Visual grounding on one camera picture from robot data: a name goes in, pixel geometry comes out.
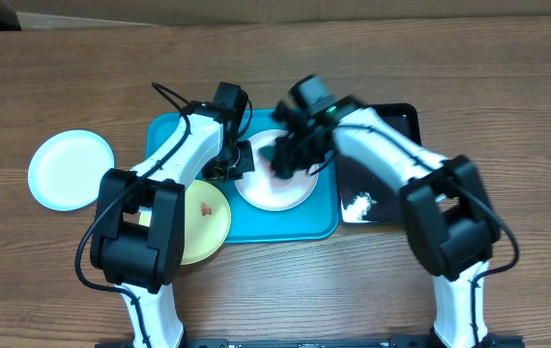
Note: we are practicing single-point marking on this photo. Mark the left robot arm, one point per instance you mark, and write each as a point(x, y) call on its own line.
point(135, 245)

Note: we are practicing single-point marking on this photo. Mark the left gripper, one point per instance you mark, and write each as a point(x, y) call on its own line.
point(246, 166)

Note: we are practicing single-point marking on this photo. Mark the black water tray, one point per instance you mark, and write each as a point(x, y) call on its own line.
point(363, 197)

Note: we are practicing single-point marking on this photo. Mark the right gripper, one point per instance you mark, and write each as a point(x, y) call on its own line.
point(286, 151)

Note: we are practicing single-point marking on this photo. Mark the yellow plate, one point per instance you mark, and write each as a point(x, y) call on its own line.
point(207, 222)

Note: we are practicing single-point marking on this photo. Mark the teal plastic tray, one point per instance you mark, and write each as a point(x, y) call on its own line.
point(314, 219)

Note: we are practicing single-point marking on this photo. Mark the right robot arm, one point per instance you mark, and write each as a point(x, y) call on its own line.
point(448, 219)

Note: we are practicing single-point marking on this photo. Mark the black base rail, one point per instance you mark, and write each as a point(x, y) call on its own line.
point(395, 341)

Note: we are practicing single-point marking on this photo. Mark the white plate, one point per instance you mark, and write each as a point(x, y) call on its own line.
point(263, 190)

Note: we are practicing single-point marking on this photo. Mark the light blue plate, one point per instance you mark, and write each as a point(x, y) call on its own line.
point(65, 172)

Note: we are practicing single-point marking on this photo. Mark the green scrub sponge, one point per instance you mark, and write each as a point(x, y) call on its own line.
point(271, 154)

